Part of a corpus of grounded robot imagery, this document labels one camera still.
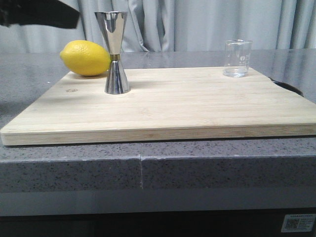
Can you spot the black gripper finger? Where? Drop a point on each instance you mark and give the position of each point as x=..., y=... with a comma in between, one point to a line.
x=38, y=12

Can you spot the steel double jigger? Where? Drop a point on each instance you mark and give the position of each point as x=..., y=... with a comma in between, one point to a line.
x=112, y=25

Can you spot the small glass beaker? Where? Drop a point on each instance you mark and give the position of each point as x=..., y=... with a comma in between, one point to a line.
x=237, y=57

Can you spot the yellow lemon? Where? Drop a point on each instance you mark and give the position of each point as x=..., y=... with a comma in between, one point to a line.
x=85, y=58

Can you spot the grey curtain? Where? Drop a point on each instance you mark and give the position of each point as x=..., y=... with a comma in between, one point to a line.
x=178, y=25

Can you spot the wooden cutting board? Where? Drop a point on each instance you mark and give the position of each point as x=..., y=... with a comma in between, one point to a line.
x=163, y=104

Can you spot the white QR code label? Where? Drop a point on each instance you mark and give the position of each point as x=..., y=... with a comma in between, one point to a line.
x=298, y=223

